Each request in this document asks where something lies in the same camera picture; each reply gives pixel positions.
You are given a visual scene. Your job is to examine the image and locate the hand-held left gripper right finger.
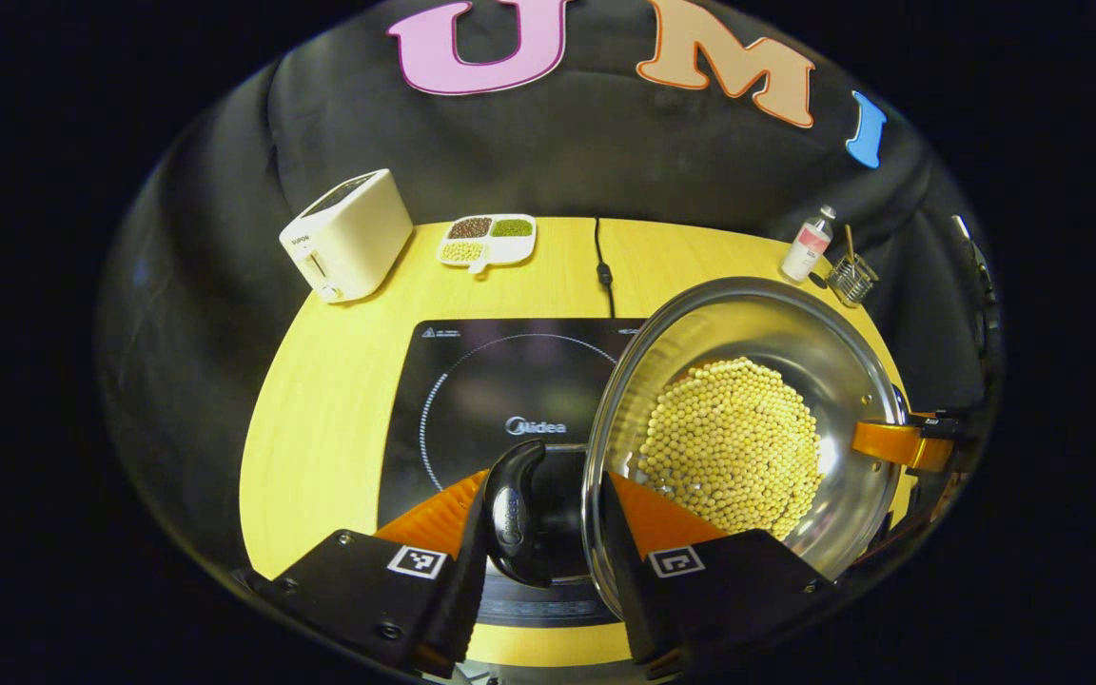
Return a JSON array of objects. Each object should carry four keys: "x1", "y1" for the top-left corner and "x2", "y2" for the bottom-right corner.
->
[{"x1": 600, "y1": 472, "x2": 834, "y2": 673}]

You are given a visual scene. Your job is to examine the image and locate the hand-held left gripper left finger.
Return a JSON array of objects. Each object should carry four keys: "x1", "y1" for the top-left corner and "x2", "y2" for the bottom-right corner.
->
[{"x1": 234, "y1": 468, "x2": 494, "y2": 679}]

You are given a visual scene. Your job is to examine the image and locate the pile of yellow soybeans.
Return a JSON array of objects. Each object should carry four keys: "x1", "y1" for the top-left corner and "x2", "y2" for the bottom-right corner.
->
[{"x1": 638, "y1": 357, "x2": 823, "y2": 541}]

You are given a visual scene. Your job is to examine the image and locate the stainless steel pot black handles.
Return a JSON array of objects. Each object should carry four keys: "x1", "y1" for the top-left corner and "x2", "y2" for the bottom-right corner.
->
[{"x1": 483, "y1": 276, "x2": 912, "y2": 619}]

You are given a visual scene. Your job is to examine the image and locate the black induction cooktop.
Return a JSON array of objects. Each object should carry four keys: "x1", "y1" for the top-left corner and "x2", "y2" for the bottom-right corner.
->
[{"x1": 379, "y1": 319, "x2": 649, "y2": 629}]

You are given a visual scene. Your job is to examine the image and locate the clear bottle pink label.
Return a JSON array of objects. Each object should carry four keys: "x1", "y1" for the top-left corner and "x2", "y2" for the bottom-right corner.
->
[{"x1": 781, "y1": 205, "x2": 837, "y2": 283}]

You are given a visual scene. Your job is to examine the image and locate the white divided dish with beans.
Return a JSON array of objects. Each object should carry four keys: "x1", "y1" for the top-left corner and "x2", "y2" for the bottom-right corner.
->
[{"x1": 437, "y1": 214, "x2": 538, "y2": 275}]

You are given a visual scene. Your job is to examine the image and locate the white toaster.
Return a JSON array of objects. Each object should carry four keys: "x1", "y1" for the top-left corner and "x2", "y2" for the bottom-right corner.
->
[{"x1": 280, "y1": 169, "x2": 414, "y2": 303}]

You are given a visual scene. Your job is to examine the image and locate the wire mesh basket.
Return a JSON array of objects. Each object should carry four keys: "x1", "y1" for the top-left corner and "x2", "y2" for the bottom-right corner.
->
[{"x1": 827, "y1": 252, "x2": 880, "y2": 307}]

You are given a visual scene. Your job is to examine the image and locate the black power cable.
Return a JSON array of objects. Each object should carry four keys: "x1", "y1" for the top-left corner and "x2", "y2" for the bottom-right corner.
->
[{"x1": 593, "y1": 217, "x2": 617, "y2": 320}]

